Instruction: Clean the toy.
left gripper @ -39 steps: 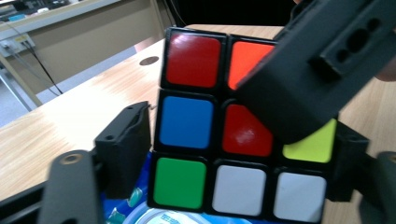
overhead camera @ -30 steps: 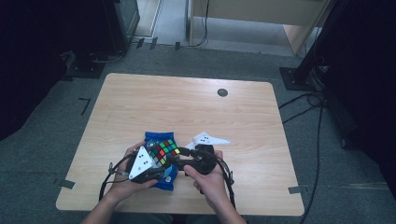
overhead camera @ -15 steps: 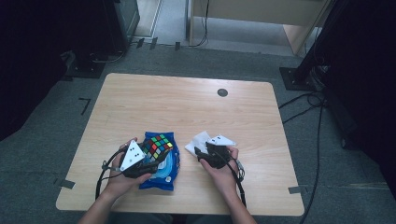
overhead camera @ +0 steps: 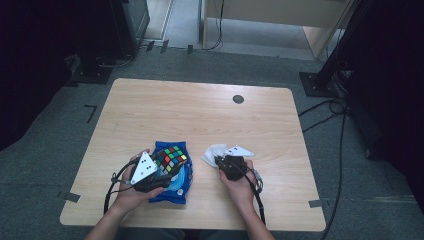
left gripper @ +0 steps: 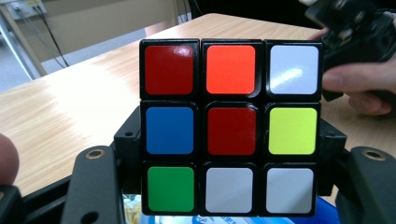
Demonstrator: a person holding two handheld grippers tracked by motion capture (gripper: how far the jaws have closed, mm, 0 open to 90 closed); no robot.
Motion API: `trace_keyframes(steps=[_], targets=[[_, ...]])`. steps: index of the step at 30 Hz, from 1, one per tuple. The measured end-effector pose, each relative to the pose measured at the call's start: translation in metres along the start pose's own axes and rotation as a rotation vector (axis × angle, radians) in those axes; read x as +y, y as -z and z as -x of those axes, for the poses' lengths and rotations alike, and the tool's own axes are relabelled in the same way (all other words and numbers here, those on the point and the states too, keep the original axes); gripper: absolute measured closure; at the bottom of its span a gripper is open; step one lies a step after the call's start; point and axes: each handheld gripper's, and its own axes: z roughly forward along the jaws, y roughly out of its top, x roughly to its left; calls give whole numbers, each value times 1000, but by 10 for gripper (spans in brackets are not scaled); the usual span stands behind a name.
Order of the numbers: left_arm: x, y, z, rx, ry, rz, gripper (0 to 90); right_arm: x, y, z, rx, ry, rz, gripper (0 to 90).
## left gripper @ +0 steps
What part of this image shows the black hanging cable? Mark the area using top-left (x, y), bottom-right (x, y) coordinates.
top-left (33, 5), bottom-right (71, 69)

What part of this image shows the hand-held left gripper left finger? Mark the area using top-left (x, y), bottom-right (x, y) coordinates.
top-left (113, 105), bottom-right (144, 196)

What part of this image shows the white power strip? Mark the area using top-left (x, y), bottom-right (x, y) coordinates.
top-left (5, 0), bottom-right (49, 21)

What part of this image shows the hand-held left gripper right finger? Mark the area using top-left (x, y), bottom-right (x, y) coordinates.
top-left (317, 117), bottom-right (348, 198)

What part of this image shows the multicoloured puzzle cube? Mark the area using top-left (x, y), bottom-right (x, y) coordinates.
top-left (138, 37), bottom-right (324, 217)

